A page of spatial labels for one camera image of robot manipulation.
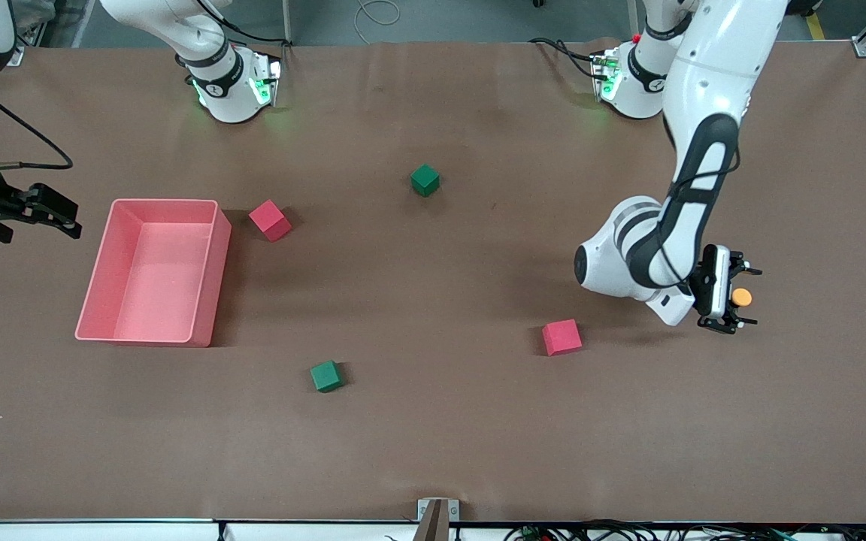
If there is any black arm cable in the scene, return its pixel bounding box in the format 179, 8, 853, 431
659, 147, 743, 290
0, 75, 74, 171

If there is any yellow floor tape strip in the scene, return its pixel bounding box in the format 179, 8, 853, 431
800, 0, 828, 42

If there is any pink plastic bin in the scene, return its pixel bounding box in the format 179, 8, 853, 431
74, 198, 232, 348

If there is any black cable bundle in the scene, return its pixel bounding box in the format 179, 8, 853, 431
504, 520, 866, 541

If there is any red cube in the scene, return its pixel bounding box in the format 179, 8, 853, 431
541, 319, 583, 357
248, 199, 292, 243

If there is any white cable loop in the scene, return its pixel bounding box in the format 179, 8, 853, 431
354, 0, 401, 27

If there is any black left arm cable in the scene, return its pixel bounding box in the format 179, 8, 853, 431
659, 147, 743, 290

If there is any thin black cable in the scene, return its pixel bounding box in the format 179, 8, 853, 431
192, 0, 288, 46

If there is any grey metal bracket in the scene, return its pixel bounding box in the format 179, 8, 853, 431
413, 498, 461, 541

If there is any brown table cover sheet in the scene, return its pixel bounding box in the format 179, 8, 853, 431
0, 41, 866, 524

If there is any black base cable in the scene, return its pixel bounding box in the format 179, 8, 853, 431
528, 37, 608, 80

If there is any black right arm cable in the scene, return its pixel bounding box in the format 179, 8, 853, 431
0, 75, 74, 171

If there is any green cube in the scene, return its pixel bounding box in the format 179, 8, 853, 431
410, 164, 441, 198
309, 360, 344, 394

